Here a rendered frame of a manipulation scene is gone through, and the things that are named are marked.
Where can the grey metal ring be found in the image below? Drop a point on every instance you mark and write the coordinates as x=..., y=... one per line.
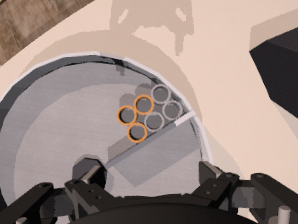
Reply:
x=164, y=87
x=179, y=107
x=156, y=129

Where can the bronze bushing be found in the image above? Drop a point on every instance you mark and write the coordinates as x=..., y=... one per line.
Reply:
x=135, y=139
x=120, y=118
x=141, y=97

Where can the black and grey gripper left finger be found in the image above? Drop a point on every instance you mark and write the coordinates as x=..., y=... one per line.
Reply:
x=57, y=202

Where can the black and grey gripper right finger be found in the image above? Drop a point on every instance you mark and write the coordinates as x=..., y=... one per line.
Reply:
x=281, y=203

